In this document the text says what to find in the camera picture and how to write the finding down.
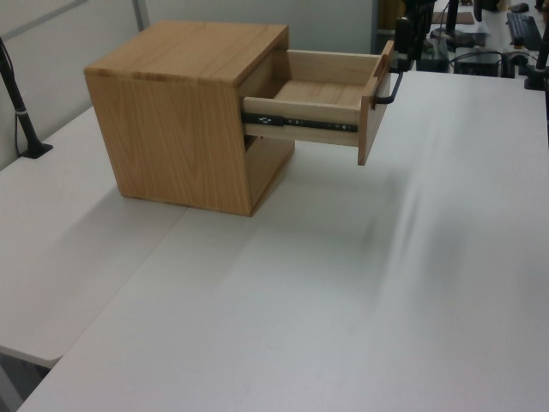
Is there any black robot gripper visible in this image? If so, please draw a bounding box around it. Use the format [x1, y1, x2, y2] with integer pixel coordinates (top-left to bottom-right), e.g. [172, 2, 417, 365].
[395, 0, 435, 61]

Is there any light wooden drawer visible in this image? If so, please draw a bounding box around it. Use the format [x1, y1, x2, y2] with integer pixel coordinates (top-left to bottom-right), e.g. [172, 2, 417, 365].
[241, 39, 395, 167]

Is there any wooden drawer cabinet box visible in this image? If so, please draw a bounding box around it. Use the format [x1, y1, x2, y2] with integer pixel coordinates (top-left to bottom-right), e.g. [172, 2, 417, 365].
[84, 19, 297, 217]

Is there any black monitor stand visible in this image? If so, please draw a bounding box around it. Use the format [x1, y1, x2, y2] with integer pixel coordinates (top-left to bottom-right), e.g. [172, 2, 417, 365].
[430, 0, 460, 42]

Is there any brown desk mat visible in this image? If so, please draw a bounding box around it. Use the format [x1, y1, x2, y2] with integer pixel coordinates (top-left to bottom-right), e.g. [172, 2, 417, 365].
[431, 11, 474, 26]

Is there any black electronics box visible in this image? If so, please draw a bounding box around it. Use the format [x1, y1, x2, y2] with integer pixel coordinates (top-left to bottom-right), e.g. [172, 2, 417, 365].
[453, 51, 504, 77]

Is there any black computer keyboard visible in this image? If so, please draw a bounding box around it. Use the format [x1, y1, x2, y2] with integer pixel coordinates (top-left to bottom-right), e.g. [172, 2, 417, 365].
[505, 11, 544, 49]

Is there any grey partition panel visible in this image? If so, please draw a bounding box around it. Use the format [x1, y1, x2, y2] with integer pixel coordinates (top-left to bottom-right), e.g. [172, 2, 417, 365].
[0, 0, 149, 149]

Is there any black metal drawer handle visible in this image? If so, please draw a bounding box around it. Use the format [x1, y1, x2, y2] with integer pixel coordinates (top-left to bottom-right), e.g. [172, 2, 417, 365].
[374, 70, 405, 106]

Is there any black clamp mount post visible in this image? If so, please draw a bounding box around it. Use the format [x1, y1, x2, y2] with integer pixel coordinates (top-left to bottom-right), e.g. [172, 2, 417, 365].
[520, 0, 549, 91]

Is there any black drawer slide rail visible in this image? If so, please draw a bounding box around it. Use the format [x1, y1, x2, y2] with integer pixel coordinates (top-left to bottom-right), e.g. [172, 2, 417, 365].
[243, 112, 359, 135]

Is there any black camera stand pole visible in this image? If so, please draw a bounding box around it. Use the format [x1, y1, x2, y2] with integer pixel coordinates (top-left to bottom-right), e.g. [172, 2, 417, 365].
[0, 36, 55, 159]

